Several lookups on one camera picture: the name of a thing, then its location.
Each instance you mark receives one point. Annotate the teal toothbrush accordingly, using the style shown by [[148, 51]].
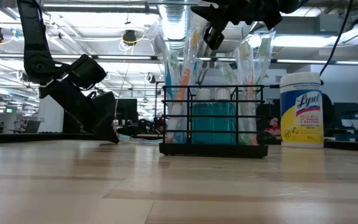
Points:
[[174, 61]]

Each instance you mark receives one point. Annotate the person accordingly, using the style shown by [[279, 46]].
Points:
[[272, 125], [159, 124]]

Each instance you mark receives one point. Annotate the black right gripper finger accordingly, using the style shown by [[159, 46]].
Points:
[[213, 13]]

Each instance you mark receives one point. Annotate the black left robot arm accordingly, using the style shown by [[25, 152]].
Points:
[[33, 31]]

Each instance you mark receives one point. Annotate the grey laptop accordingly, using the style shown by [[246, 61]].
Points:
[[33, 127]]

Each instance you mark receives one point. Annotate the teal mouthwash bottle white cap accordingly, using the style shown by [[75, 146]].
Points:
[[225, 124], [202, 124]]

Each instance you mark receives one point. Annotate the black computer monitor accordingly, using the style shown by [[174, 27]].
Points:
[[346, 112], [127, 109]]

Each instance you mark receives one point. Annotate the silver ceiling air duct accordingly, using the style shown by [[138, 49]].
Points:
[[176, 28]]

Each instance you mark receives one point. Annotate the Lysol wipes canister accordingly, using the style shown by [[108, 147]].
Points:
[[301, 118]]

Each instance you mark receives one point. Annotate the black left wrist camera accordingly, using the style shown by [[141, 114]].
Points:
[[87, 71]]

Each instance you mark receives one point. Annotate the green exit sign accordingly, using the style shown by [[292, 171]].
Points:
[[9, 110]]

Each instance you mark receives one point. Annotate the long ceiling light strip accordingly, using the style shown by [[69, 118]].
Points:
[[120, 57]]

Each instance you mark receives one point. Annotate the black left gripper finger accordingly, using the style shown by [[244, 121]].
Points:
[[96, 127], [110, 129]]

